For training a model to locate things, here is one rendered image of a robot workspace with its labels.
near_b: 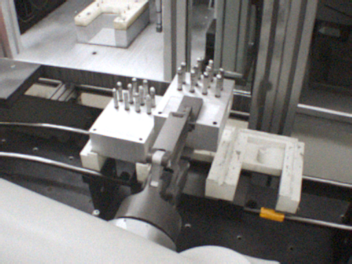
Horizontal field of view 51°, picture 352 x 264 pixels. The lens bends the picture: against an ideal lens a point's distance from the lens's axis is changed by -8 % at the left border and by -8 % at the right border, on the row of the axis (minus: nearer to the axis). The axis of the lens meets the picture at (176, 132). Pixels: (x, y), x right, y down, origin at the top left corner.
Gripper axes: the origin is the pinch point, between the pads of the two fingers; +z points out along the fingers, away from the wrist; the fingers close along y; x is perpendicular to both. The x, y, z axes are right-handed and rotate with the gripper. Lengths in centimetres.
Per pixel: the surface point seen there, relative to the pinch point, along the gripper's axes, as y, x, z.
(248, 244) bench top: -28.3, -12.7, 1.3
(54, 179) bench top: -28.6, 32.9, 6.3
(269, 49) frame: 4.3, -9.7, 19.3
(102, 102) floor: -98, 81, 121
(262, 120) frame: -10.8, -10.6, 18.3
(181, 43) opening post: 3.1, 6.1, 18.7
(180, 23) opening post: 7.1, 6.4, 18.8
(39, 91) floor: -98, 126, 121
